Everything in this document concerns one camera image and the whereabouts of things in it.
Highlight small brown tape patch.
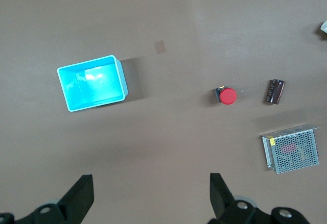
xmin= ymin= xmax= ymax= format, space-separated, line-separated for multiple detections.
xmin=154 ymin=40 xmax=167 ymax=55

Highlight cyan plastic bin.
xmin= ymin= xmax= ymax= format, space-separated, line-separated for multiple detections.
xmin=56 ymin=55 xmax=128 ymax=112

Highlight red push button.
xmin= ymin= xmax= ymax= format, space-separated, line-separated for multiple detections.
xmin=214 ymin=85 xmax=238 ymax=106

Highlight perforated metal power supply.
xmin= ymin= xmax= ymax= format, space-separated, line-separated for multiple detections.
xmin=261 ymin=123 xmax=320 ymax=175

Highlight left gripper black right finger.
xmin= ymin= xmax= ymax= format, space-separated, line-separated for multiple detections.
xmin=208 ymin=172 xmax=311 ymax=224

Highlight metal fitting white ends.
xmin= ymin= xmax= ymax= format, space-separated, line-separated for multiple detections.
xmin=319 ymin=19 xmax=327 ymax=41

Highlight dark brown capacitor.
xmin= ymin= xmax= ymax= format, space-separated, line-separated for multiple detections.
xmin=264 ymin=79 xmax=286 ymax=105

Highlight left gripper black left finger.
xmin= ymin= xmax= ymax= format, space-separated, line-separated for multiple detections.
xmin=0 ymin=174 xmax=95 ymax=224

